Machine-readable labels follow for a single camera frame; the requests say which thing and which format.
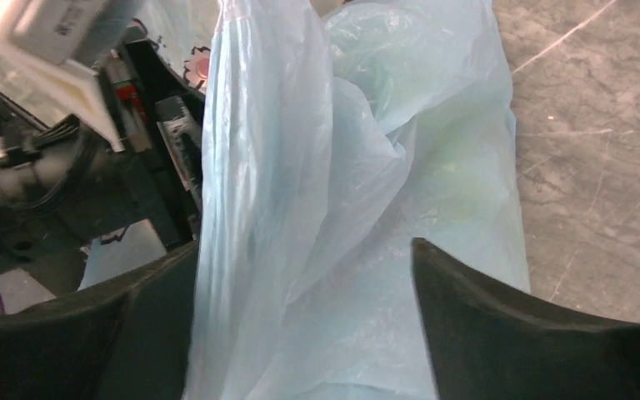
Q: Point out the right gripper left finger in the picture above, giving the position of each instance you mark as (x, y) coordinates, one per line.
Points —
(77, 342)

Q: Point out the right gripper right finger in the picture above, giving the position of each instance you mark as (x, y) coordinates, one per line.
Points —
(488, 340)

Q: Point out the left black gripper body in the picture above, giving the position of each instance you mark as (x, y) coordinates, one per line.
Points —
(63, 186)

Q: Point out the light blue plastic bag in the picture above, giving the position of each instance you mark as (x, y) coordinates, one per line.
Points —
(330, 142)

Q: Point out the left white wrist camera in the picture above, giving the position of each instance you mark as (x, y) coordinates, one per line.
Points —
(62, 46)

